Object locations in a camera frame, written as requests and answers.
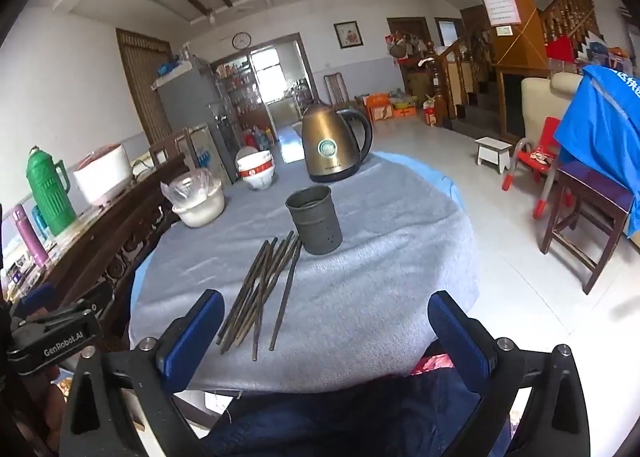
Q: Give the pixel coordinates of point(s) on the purple bottle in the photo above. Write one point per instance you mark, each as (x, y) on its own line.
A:
(30, 242)

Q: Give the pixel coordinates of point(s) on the bronze electric kettle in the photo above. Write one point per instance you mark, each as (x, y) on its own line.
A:
(325, 137)

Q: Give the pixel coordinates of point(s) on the white rice cooker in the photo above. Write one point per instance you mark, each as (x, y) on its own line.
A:
(102, 177)

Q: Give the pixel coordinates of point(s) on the round wall clock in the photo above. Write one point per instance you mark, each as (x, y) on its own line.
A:
(241, 40)

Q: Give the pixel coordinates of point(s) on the white chest freezer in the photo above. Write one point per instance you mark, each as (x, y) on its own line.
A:
(205, 157)

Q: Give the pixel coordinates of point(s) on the person's navy clothing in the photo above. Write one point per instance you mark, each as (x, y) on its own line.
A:
(350, 417)

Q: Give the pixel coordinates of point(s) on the small white stool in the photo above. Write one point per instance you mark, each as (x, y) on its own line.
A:
(492, 144)

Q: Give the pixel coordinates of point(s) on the blue plastic bag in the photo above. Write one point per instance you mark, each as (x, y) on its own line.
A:
(167, 68)

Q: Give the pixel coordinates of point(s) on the dark wooden stool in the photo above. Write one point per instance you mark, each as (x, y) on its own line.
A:
(595, 192)

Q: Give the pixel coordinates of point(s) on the cream armchair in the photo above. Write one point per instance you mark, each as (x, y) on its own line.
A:
(537, 102)

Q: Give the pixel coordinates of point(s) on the dark carved wooden sideboard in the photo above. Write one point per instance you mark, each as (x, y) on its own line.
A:
(110, 247)

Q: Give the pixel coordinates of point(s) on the grey perforated utensil holder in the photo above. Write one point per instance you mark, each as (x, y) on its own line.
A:
(320, 232)

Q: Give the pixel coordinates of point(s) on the brown wooden chair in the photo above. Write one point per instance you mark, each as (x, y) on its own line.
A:
(336, 87)

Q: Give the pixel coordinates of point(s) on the blue jacket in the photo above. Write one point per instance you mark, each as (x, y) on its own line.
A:
(600, 122)

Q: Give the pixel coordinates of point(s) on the red and white sack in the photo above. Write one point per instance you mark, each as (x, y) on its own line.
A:
(430, 114)

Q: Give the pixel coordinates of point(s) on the glass shelf cabinet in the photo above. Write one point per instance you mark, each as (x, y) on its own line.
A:
(240, 87)

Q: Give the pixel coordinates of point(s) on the orange cardboard box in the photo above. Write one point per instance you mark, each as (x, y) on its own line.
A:
(380, 109)

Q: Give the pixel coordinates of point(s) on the wooden staircase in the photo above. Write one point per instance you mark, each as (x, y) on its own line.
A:
(570, 7)

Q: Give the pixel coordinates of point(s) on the light blue table cover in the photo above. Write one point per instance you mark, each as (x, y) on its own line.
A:
(435, 172)

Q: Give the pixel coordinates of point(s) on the metal kitchen rack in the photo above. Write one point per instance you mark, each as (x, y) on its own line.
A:
(302, 97)

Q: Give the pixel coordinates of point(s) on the dark wooden dining chair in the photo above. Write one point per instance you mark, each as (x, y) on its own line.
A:
(165, 144)

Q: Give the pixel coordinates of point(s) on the red child chair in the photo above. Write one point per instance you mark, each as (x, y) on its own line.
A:
(537, 157)

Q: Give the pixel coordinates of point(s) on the clear plastic bag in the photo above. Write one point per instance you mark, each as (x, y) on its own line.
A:
(190, 187)

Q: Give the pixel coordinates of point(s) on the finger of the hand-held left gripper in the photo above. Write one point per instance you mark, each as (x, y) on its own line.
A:
(85, 299)

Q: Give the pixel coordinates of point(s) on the pile of dark chopsticks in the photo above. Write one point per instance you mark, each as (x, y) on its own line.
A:
(262, 282)

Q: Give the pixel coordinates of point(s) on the green thermos jug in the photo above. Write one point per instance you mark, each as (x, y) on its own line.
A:
(50, 197)

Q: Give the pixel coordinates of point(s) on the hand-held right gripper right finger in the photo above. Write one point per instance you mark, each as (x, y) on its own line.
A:
(457, 337)

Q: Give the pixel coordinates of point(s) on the framed wall picture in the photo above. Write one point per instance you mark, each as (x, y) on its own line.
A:
(348, 34)

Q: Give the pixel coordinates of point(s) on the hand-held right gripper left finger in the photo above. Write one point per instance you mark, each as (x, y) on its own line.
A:
(195, 332)

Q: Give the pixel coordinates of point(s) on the grey refrigerator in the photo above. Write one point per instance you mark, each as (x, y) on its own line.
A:
(190, 102)

